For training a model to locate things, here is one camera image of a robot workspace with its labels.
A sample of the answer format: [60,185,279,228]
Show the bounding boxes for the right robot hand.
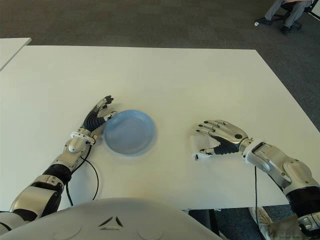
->
[194,119,250,156]

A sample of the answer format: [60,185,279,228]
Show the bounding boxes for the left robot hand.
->
[80,94,118,135]

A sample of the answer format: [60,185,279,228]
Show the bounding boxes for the white charger block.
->
[190,136,214,162]

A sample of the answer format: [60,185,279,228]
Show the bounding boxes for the blue plastic plate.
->
[103,108,158,158]

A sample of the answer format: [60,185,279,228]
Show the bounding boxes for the black table leg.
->
[187,208,224,240]

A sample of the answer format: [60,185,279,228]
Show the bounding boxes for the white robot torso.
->
[0,197,224,240]

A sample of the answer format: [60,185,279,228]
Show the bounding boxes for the white side table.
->
[0,37,32,72]

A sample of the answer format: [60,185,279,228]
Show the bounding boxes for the seated person legs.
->
[258,0,314,33]

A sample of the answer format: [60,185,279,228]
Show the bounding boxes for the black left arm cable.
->
[65,149,100,207]

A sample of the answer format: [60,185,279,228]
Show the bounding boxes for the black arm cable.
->
[65,149,100,207]
[253,165,286,227]

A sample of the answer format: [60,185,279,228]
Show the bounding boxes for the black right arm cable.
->
[253,165,286,227]

